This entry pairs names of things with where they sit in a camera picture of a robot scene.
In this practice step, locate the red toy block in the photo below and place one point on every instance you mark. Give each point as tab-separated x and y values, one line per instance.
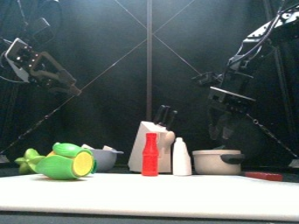
263	176

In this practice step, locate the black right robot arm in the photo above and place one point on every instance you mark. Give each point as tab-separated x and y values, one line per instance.
268	32

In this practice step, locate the white toy knife block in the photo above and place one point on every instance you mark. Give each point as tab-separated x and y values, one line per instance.
144	148

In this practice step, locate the green star toy piece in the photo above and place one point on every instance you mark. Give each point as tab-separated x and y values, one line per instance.
28	160

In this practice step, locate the red toy ketchup bottle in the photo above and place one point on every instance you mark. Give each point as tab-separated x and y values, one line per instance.
149	156

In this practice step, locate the white cutting board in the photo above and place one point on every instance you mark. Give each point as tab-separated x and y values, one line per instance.
147	195

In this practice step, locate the white toy bottle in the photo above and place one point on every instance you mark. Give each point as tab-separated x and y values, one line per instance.
181	159

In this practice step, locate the grey toy bowl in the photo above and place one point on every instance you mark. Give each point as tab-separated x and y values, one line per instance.
104	159

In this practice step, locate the beige toy spoon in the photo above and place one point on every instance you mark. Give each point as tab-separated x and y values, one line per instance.
169	138

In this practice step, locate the grey vertical frame pole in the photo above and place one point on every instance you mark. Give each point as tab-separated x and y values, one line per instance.
148	58

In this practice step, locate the green toy pepper half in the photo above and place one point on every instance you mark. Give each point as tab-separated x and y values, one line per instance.
68	162

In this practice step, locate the white toy pot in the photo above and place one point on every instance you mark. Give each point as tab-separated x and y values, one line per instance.
216	162

